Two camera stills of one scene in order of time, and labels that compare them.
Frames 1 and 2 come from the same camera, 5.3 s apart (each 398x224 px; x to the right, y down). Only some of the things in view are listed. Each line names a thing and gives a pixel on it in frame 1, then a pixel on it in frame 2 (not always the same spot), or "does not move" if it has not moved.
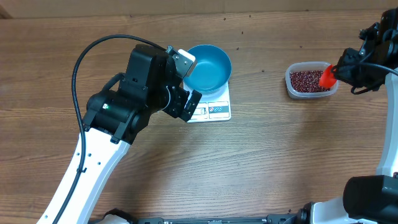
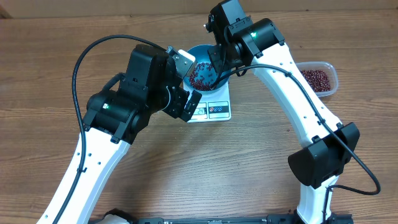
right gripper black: [343, 65] -> [217, 58]
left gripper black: [181, 98] does not move
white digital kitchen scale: [213, 107] does not move
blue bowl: [211, 71] does not move
